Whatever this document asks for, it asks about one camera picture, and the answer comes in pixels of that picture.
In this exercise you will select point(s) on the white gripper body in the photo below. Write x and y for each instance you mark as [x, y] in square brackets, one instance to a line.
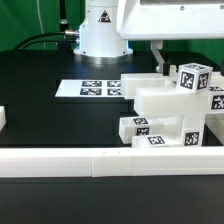
[170, 19]

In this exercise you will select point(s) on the white chair back frame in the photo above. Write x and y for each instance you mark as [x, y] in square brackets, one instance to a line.
[157, 96]

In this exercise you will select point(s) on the white chair seat part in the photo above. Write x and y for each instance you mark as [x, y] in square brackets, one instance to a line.
[177, 128]

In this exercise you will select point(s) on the white U-shaped obstacle fence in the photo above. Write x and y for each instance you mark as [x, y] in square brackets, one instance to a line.
[68, 140]

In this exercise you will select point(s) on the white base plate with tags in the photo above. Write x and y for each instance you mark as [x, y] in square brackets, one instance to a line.
[88, 88]

